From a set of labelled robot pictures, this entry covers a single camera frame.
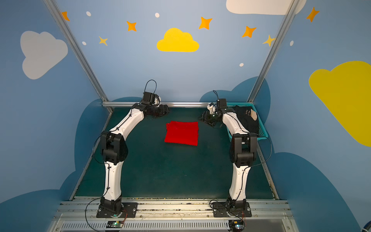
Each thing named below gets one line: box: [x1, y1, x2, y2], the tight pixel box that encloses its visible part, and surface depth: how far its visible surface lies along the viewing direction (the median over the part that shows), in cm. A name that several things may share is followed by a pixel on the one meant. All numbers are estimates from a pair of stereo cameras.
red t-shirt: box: [164, 120, 200, 146], surface depth 106 cm
